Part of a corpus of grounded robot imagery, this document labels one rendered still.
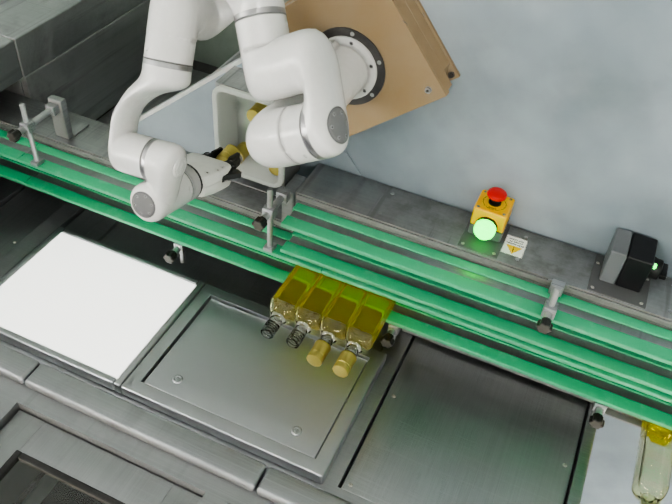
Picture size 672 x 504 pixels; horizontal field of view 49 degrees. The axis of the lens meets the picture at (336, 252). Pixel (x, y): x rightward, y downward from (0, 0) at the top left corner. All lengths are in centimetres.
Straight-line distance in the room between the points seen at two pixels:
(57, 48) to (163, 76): 95
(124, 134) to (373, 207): 54
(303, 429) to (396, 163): 60
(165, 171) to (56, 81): 98
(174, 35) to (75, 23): 98
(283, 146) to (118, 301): 75
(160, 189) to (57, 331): 54
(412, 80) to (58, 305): 95
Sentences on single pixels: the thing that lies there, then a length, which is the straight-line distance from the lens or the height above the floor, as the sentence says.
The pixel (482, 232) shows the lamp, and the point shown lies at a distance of 150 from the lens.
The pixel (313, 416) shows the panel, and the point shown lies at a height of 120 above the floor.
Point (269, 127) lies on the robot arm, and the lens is 118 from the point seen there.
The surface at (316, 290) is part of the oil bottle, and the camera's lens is 156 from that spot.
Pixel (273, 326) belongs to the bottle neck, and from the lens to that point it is 151.
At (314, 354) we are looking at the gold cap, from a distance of 146.
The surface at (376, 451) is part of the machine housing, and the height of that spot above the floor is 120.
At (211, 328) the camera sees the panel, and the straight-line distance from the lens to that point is 169.
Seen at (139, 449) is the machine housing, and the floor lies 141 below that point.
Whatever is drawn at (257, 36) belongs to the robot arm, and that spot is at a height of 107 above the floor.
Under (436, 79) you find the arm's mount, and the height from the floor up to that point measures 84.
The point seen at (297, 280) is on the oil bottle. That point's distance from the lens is 158.
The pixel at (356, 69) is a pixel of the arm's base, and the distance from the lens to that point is 136.
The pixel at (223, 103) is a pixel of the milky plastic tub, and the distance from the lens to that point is 165.
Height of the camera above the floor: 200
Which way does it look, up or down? 43 degrees down
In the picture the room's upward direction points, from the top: 146 degrees counter-clockwise
